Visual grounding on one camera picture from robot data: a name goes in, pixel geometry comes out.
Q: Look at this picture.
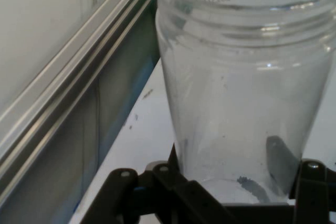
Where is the clear plastic jar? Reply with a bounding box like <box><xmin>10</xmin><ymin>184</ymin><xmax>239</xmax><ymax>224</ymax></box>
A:
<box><xmin>154</xmin><ymin>0</ymin><xmax>336</xmax><ymax>206</ymax></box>

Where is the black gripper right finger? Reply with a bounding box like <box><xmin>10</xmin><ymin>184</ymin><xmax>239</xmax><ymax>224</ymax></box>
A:
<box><xmin>265</xmin><ymin>135</ymin><xmax>336</xmax><ymax>224</ymax></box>

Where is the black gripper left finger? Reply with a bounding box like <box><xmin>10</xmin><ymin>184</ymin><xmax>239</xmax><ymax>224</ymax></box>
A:
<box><xmin>80</xmin><ymin>144</ymin><xmax>238</xmax><ymax>224</ymax></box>

